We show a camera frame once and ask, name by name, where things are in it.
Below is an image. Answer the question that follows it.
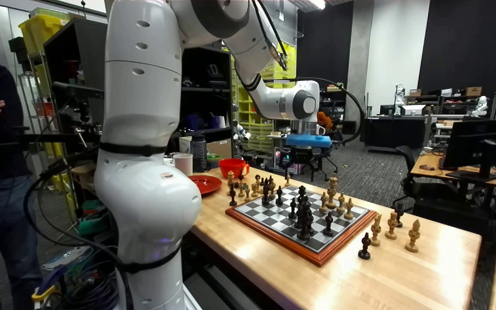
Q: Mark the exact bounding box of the yellow storage bin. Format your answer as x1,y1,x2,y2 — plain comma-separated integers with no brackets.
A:
18,12,70,57

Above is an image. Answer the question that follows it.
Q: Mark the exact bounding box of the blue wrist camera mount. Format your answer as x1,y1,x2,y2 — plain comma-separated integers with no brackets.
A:
282,133,333,152

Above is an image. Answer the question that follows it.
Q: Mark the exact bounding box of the tall light chess king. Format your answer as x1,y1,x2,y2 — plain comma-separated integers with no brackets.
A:
323,174,340,210

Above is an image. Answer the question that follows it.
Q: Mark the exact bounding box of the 3D printer with purple light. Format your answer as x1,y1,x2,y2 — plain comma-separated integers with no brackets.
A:
271,148,304,176

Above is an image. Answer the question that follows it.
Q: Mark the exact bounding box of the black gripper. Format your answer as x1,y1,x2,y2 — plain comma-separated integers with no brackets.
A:
284,147,330,176

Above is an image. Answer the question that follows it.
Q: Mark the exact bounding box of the yellow black tool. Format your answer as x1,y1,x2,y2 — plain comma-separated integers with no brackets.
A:
29,283,60,307

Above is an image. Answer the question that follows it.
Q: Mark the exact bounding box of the black computer monitor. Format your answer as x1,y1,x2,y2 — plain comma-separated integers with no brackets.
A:
442,117,496,173

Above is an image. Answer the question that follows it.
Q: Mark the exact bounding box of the white container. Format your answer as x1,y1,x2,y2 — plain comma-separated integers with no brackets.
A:
177,135,194,155

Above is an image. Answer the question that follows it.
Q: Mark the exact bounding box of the black office chair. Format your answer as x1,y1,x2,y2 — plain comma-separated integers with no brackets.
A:
394,143,490,231

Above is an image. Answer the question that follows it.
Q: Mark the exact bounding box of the person in dark shirt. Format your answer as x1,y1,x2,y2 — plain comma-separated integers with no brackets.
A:
0,33,49,310

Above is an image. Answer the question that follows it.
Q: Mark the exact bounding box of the red plate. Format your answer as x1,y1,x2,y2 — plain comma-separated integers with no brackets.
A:
187,173,223,198

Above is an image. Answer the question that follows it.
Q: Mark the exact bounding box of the black cable bundle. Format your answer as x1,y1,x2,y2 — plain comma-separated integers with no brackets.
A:
22,145,137,310

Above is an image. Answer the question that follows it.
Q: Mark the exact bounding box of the red bowl with handle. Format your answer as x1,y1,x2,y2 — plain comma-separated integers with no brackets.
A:
216,157,251,181

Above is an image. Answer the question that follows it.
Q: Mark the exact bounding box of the tall black chess piece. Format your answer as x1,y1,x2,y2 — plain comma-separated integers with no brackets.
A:
297,197,316,241

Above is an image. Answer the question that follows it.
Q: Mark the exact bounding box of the white paper cup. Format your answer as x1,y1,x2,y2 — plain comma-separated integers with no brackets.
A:
172,152,194,178

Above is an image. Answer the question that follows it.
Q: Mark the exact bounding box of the wooden framed chessboard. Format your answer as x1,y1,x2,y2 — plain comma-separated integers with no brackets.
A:
223,183,378,267

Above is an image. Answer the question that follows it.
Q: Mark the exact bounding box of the black low cabinet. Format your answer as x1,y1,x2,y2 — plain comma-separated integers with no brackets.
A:
361,112,426,152

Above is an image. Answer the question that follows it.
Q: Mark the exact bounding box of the dark shelving cabinet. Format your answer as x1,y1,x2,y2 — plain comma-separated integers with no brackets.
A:
42,21,234,161

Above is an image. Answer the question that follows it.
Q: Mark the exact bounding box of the white humanoid robot figure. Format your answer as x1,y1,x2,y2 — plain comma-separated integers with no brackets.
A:
470,93,490,119

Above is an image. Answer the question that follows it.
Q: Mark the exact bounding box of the person in orange shirt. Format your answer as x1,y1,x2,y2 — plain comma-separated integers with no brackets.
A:
315,111,335,138

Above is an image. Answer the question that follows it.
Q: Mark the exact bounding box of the dark drink bottle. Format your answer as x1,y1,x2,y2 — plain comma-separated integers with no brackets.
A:
189,133,209,173

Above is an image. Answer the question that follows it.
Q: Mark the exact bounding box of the brown cardboard box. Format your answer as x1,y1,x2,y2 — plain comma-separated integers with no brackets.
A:
206,138,234,162

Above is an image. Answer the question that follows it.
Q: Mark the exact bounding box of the wooden office desk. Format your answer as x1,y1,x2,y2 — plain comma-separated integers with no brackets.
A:
409,150,496,190

